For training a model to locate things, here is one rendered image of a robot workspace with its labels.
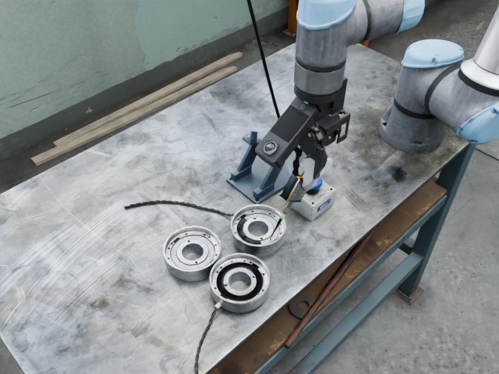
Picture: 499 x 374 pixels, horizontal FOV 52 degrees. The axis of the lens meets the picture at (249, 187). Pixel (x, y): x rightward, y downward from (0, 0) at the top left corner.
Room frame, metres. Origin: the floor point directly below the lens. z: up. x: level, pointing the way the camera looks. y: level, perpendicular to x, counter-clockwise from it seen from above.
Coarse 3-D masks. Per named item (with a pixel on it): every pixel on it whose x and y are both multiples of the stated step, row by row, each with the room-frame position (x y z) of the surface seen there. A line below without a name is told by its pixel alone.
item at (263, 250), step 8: (248, 208) 0.68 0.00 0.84; (256, 208) 0.68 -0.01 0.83; (264, 208) 0.68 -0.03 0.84; (272, 208) 0.68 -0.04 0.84; (240, 216) 0.66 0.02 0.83; (272, 216) 0.66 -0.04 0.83; (232, 224) 0.64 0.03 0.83; (248, 224) 0.64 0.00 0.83; (256, 224) 0.65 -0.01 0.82; (264, 224) 0.65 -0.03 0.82; (272, 224) 0.64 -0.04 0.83; (280, 224) 0.65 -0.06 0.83; (232, 232) 0.61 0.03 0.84; (248, 232) 0.62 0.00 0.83; (272, 232) 0.62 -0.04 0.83; (280, 232) 0.62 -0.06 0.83; (232, 240) 0.61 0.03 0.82; (240, 240) 0.59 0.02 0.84; (280, 240) 0.60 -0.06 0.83; (240, 248) 0.59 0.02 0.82; (248, 248) 0.58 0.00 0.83; (256, 248) 0.58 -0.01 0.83; (264, 248) 0.58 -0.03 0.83; (272, 248) 0.59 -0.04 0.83; (256, 256) 0.59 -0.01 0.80
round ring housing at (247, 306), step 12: (216, 264) 0.54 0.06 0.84; (228, 264) 0.55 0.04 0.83; (264, 264) 0.54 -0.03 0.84; (216, 276) 0.52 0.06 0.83; (228, 276) 0.52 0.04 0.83; (240, 276) 0.53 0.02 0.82; (252, 276) 0.52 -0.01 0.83; (264, 276) 0.52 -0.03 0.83; (228, 288) 0.50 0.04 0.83; (252, 288) 0.50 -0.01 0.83; (264, 288) 0.50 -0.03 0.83; (216, 300) 0.48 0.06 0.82; (228, 300) 0.47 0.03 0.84; (252, 300) 0.47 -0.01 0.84; (264, 300) 0.48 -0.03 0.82; (240, 312) 0.47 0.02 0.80
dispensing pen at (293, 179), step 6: (294, 174) 0.65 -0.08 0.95; (300, 174) 0.67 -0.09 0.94; (288, 180) 0.65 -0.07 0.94; (294, 180) 0.64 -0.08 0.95; (288, 186) 0.64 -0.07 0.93; (282, 192) 0.64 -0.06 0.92; (288, 192) 0.63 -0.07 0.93; (288, 204) 0.63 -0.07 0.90; (282, 210) 0.63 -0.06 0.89; (288, 210) 0.63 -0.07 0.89; (282, 216) 0.62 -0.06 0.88; (276, 228) 0.61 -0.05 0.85
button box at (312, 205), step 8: (312, 192) 0.71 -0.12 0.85; (320, 192) 0.71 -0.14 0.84; (328, 192) 0.71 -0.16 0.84; (304, 200) 0.69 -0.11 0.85; (312, 200) 0.69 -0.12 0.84; (320, 200) 0.69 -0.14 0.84; (328, 200) 0.71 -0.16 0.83; (296, 208) 0.70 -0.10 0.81; (304, 208) 0.69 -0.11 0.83; (312, 208) 0.68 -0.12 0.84; (320, 208) 0.69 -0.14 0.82; (328, 208) 0.71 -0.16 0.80; (304, 216) 0.69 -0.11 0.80; (312, 216) 0.68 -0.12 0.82
